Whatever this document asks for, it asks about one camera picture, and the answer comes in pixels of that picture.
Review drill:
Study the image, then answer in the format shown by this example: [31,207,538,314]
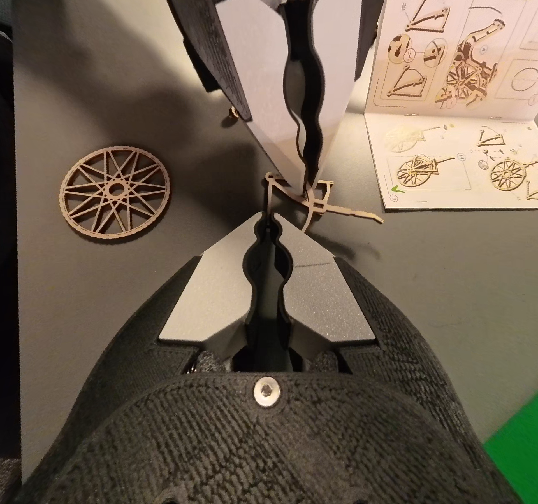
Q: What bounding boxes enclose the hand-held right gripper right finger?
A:
[271,213,377,362]

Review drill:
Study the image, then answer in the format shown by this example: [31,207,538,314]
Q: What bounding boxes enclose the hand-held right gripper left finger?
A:
[158,213,267,360]

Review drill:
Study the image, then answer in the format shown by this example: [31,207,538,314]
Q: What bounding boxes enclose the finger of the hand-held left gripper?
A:
[214,0,314,192]
[289,0,365,186]

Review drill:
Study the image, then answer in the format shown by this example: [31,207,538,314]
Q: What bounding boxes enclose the long wooden stick part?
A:
[303,181,384,232]

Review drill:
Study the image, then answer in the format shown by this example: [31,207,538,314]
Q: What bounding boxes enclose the triangular wooden frame part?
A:
[265,172,314,221]

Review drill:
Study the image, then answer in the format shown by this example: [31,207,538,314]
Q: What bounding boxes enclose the white instruction booklet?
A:
[365,0,538,211]

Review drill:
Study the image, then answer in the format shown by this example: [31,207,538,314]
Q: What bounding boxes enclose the wooden spoked wheel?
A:
[59,145,171,242]

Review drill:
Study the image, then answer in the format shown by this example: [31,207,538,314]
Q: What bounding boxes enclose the green plastic bin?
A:
[483,399,538,504]

